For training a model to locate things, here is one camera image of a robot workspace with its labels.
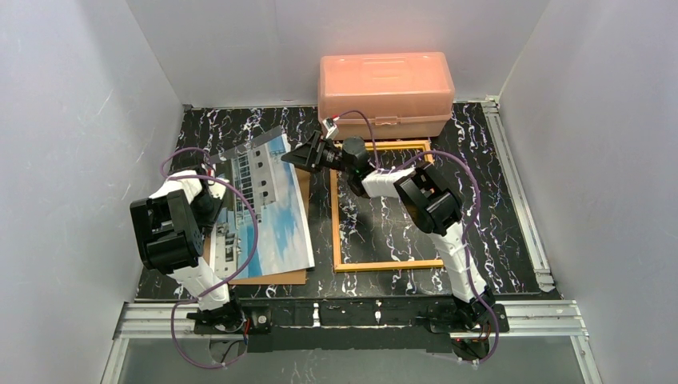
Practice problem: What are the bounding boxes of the aluminium side rail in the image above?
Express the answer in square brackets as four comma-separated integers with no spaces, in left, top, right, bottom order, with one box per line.
[481,96,556,293]

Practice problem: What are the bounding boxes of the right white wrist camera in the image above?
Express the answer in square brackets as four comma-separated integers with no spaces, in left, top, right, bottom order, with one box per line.
[321,118,338,139]

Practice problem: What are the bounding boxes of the yellow wooden picture frame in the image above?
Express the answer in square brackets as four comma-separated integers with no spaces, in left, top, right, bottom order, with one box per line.
[329,139,444,274]

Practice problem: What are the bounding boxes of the orange plastic storage box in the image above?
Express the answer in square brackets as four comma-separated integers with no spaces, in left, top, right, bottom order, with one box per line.
[317,52,455,140]

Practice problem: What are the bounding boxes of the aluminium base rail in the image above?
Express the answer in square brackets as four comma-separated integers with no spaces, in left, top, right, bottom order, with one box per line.
[114,297,589,338]

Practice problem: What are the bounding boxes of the building photo print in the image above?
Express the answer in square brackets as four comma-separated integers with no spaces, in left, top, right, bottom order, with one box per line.
[209,126,315,282]

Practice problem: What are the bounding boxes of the purple cable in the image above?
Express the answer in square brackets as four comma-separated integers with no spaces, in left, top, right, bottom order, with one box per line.
[160,147,260,370]
[338,110,501,366]

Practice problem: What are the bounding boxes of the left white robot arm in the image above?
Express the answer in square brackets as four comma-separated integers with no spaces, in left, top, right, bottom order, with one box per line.
[130,166,245,329]

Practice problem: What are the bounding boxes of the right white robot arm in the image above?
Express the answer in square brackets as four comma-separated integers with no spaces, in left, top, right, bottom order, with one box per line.
[281,131,497,325]

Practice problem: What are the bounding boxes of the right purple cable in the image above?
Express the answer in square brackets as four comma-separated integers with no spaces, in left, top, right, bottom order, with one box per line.
[338,110,501,366]

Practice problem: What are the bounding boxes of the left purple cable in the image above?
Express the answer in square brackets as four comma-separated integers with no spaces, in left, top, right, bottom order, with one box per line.
[160,147,260,370]

